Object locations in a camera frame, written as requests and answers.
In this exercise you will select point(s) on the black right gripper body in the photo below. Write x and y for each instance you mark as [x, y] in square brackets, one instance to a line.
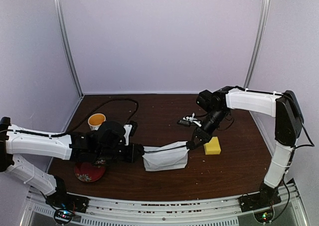
[204, 133]

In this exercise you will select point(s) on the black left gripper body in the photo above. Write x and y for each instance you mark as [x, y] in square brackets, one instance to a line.
[111, 153]

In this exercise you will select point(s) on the yellow sponge block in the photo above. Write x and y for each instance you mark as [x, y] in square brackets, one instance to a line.
[212, 147]

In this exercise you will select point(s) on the white drawstring pouch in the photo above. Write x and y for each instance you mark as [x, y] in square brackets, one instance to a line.
[168, 157]

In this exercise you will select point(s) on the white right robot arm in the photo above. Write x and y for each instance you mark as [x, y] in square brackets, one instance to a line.
[283, 107]

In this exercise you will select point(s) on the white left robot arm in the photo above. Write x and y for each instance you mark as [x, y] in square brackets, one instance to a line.
[111, 141]

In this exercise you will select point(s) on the floral mug yellow inside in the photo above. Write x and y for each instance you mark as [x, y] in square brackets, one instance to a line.
[96, 120]

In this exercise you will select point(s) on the red floral plate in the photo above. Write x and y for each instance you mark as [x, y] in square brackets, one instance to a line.
[88, 173]

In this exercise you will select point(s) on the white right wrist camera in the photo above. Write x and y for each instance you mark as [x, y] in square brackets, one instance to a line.
[190, 120]

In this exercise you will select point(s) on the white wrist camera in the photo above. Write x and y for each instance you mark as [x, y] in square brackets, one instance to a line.
[130, 130]
[190, 120]

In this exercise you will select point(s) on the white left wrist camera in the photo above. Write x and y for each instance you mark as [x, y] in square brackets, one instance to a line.
[130, 130]

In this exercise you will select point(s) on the aluminium front rail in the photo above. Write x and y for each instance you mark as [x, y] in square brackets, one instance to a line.
[210, 212]

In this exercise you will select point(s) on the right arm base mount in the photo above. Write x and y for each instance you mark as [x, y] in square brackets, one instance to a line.
[256, 201]

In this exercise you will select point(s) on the right aluminium frame post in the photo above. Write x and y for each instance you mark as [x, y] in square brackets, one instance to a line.
[264, 12]

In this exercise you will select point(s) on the aluminium frame post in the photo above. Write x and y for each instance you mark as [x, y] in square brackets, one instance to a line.
[264, 12]
[66, 46]

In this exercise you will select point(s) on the left aluminium frame post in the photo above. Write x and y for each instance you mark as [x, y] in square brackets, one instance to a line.
[66, 46]

